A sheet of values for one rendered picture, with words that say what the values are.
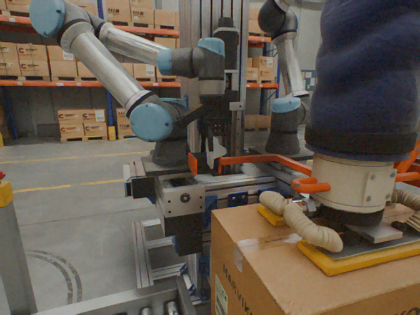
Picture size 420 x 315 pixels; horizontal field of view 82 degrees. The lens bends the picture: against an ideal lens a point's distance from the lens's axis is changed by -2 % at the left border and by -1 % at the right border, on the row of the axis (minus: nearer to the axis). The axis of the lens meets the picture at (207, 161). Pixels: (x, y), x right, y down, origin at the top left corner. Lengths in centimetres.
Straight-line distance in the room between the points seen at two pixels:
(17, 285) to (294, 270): 97
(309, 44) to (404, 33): 1103
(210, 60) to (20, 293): 104
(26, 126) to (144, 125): 854
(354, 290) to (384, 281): 7
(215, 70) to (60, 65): 705
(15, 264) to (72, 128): 668
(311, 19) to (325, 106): 1121
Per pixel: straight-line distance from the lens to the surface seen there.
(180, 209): 81
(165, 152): 88
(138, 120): 74
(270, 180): 107
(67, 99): 895
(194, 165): 72
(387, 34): 58
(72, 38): 88
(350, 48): 59
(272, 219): 69
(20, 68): 792
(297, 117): 110
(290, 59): 124
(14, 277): 118
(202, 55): 72
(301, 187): 59
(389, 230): 69
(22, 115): 921
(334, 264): 57
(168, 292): 102
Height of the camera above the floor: 129
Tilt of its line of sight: 15 degrees down
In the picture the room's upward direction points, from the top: straight up
